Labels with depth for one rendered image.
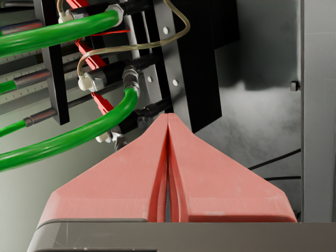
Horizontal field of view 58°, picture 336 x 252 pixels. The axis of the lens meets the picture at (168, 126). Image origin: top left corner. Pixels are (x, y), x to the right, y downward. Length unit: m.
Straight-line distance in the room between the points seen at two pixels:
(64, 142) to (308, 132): 0.29
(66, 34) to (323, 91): 0.28
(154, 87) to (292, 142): 0.27
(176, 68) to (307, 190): 0.26
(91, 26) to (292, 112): 0.40
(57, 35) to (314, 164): 0.34
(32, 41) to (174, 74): 0.28
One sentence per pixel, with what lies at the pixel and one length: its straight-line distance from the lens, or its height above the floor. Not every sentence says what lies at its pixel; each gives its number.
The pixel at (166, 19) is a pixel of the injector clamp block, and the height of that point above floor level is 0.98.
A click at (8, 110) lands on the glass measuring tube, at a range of 0.66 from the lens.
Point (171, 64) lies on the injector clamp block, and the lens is 0.48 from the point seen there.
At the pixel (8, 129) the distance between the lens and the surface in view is 0.61.
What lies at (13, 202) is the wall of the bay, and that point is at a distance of 0.75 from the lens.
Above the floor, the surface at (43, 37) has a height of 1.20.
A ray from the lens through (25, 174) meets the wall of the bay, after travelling 0.74.
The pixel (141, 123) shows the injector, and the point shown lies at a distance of 0.45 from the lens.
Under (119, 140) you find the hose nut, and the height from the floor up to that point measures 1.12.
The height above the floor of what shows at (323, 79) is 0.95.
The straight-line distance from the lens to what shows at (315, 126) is 0.41.
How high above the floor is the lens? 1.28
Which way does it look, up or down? 34 degrees down
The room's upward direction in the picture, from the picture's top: 119 degrees counter-clockwise
